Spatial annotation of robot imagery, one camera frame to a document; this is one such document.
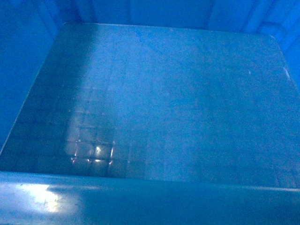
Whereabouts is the large blue plastic crate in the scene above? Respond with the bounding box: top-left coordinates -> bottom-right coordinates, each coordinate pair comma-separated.
0,0 -> 300,225

